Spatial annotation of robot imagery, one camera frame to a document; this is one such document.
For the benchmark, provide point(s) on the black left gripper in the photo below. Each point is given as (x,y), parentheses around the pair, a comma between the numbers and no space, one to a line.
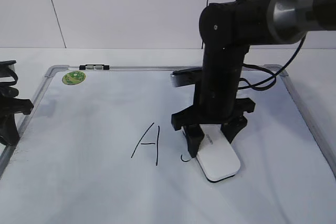
(10,104)

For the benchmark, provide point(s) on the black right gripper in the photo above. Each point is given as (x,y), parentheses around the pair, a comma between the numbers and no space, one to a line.
(215,98)

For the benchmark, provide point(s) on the white whiteboard eraser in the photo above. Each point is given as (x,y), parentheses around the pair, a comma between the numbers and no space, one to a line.
(216,159)

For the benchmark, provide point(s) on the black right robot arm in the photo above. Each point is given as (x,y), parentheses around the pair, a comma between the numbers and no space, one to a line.
(228,30)

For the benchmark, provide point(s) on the round green magnet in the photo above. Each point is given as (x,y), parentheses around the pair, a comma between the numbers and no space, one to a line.
(73,78)

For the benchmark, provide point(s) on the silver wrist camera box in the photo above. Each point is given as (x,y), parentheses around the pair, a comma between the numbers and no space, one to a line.
(186,77)

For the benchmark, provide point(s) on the white board with aluminium frame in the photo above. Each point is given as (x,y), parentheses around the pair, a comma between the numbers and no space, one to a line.
(104,151)

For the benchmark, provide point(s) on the black and silver frame clip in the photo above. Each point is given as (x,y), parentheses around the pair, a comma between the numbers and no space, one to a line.
(94,67)

